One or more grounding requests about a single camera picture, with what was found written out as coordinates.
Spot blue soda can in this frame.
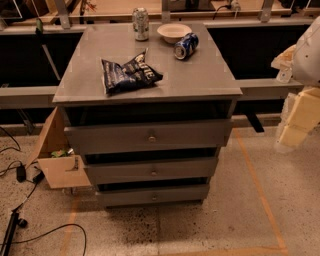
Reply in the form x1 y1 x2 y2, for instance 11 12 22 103
174 33 199 60

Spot black floor cable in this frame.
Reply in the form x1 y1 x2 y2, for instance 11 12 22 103
6 223 88 256

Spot blue chip bag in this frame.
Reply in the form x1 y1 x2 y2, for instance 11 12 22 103
101 49 163 95

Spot white bowl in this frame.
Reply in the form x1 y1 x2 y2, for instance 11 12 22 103
157 23 192 44

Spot grey drawer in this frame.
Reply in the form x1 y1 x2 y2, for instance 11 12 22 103
64 119 232 155
85 157 218 185
96 184 209 207

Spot bottom grey drawer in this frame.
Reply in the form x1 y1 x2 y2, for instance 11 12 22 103
96 184 209 207

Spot black power adapter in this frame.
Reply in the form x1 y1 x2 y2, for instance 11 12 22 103
16 165 26 183

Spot grey metal rail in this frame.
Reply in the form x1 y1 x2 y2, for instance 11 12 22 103
0 86 57 109

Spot top grey drawer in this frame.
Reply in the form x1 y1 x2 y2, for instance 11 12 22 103
64 119 232 155

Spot black tripod leg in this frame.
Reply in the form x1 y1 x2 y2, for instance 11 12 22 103
0 211 28 256

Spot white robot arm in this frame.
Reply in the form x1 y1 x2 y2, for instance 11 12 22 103
271 17 320 153

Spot cardboard box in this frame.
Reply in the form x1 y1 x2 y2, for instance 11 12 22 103
26 108 90 189

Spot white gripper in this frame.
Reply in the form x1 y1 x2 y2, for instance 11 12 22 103
271 45 320 153

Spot grey drawer cabinet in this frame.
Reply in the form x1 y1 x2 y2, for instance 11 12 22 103
53 24 241 207

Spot middle grey drawer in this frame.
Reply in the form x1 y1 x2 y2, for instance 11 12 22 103
85 157 218 185

